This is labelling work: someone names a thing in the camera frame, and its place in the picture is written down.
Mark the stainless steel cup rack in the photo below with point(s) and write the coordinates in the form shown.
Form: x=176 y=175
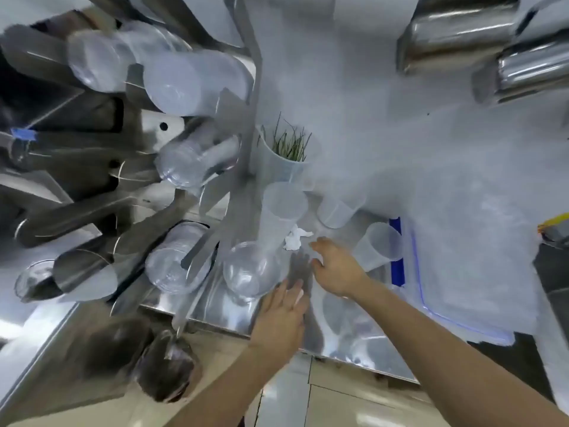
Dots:
x=240 y=208

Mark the stainless steel pitcher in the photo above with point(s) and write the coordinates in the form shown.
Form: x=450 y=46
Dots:
x=529 y=66
x=458 y=35

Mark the person's left hand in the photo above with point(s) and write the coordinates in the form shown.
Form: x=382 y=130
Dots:
x=280 y=320

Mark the stack of clear plastic cups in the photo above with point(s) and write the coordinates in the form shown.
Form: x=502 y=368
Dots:
x=191 y=160
x=169 y=262
x=98 y=62

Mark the tall frosted plastic cup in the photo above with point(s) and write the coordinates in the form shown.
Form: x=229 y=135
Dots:
x=375 y=246
x=280 y=213

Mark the wide clear plastic cup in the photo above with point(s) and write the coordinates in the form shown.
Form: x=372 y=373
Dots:
x=249 y=271

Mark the yellow plastic object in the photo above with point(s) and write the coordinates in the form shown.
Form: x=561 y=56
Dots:
x=553 y=226

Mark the small translucent measuring cup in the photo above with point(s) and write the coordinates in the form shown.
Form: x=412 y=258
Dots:
x=333 y=213

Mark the person's right hand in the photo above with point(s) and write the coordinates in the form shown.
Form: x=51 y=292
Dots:
x=340 y=271

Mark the person's right forearm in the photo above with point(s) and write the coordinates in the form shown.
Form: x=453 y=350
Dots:
x=444 y=364

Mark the green grass sprigs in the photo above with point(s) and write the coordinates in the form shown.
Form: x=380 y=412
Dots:
x=291 y=148

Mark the person's left forearm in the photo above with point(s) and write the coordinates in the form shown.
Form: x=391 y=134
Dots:
x=231 y=391

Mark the translucent measuring jug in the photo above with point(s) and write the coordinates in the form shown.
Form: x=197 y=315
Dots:
x=275 y=171

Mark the blue binder clip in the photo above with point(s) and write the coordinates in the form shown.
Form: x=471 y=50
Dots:
x=23 y=134

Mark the bin with black bag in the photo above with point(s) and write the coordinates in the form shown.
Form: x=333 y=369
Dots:
x=169 y=373

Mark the clear container with blue clips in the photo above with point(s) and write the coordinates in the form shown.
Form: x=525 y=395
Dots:
x=397 y=262

